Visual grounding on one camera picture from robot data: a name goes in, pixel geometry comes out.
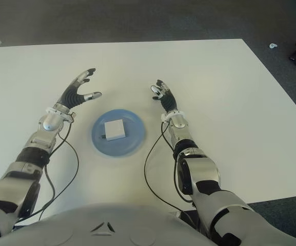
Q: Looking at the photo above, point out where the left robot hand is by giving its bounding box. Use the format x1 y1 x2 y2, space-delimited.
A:
56 68 103 110

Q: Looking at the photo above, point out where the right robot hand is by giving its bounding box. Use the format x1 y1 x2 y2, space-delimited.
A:
150 79 178 113

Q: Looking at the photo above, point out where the white charger block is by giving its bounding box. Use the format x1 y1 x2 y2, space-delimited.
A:
101 118 126 141

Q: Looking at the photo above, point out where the blue plastic plate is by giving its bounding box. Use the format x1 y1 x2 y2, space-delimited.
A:
91 108 147 156

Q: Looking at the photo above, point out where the grey robot torso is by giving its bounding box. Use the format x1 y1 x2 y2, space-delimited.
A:
9 202 215 246

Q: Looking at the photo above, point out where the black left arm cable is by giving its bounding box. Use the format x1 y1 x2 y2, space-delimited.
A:
14 120 80 223

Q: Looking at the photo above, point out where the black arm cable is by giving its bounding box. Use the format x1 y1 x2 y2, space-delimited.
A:
143 120 200 218
14 120 80 223

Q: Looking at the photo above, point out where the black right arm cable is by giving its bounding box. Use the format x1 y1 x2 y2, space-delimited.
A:
143 120 200 218

